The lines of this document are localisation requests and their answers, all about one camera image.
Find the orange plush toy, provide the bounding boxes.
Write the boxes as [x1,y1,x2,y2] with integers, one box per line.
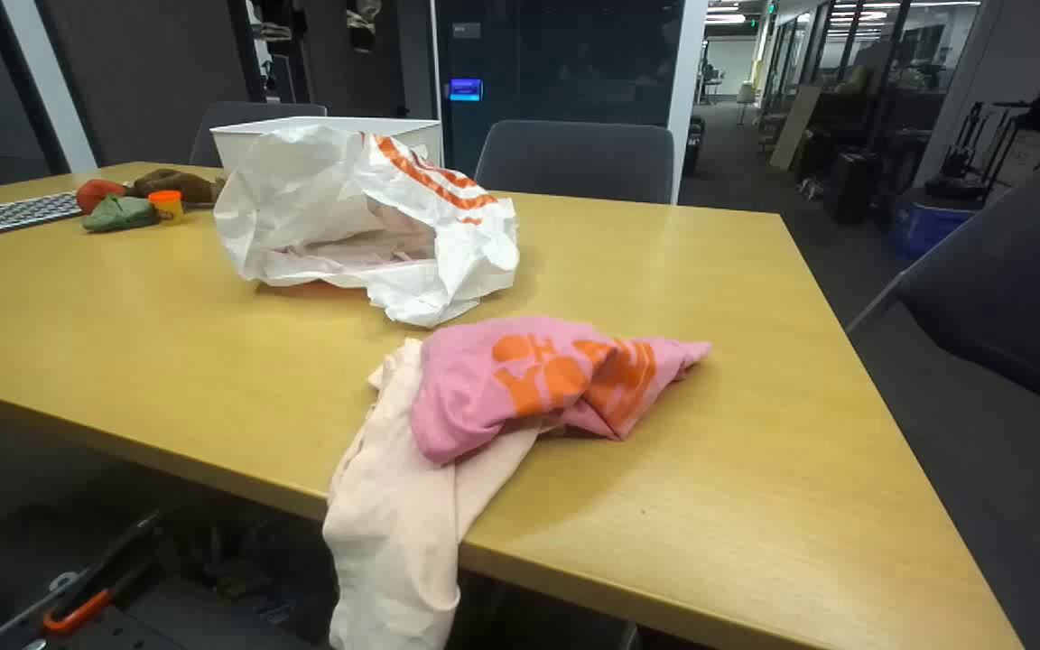
[77,181,125,214]

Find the blue bin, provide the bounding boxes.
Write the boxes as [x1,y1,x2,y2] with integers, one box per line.
[892,199,970,259]

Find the white storage box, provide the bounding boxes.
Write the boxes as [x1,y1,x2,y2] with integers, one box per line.
[212,116,445,170]

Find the pale peach garment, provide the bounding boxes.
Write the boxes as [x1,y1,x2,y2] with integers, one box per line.
[320,340,538,650]

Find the grey office chair centre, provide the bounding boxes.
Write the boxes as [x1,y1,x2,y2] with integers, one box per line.
[473,119,675,203]

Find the white orange plastic bag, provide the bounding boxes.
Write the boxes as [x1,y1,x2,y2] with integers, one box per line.
[212,116,519,329]

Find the black orange tool under table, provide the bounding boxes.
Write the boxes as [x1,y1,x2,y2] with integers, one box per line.
[0,512,167,650]

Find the white computer keyboard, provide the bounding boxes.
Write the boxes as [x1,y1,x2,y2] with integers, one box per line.
[0,196,78,233]

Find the green plush toy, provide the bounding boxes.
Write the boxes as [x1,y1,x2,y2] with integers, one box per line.
[83,196,160,233]

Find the small orange toy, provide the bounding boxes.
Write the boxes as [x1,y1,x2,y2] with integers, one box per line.
[149,188,184,220]

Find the brown plush toy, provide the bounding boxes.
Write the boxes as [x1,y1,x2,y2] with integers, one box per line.
[135,170,218,209]

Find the dark grey chair right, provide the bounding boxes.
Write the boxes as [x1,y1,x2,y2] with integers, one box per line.
[850,170,1040,650]

